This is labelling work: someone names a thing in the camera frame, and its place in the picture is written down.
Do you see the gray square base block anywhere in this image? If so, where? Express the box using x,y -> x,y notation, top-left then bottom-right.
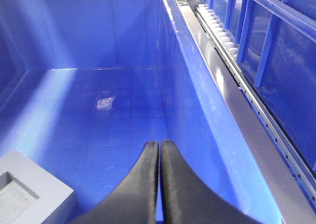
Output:
0,150 -> 76,224

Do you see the steel shelf divider rail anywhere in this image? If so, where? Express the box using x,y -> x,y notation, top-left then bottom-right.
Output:
176,0 -> 316,224

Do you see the white roller track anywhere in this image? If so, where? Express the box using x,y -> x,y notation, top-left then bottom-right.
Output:
197,4 -> 316,206

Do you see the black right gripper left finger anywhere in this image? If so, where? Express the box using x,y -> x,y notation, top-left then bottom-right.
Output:
71,141 -> 159,224

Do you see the blue target bin left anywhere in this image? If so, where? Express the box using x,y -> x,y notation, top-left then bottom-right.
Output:
0,0 -> 282,224

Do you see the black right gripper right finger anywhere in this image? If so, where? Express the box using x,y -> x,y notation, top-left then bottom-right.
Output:
160,139 -> 256,224

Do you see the blue bin side neighbour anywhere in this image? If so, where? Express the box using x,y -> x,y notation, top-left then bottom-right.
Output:
203,0 -> 316,169

